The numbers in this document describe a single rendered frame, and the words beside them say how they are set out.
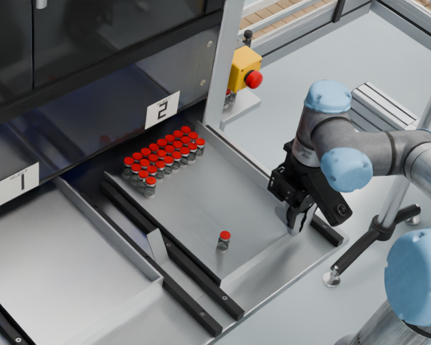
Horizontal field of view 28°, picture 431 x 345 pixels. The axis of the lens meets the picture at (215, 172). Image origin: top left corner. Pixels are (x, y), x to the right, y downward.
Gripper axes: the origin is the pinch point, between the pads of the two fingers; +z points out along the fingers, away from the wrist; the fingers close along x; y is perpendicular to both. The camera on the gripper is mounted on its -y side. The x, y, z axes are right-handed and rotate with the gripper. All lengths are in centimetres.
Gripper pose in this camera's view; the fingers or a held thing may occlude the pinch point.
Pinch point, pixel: (297, 233)
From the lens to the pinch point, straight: 169.2
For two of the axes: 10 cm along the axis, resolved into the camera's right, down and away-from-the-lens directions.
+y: -6.8, -5.8, 4.4
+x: -7.2, 4.2, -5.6
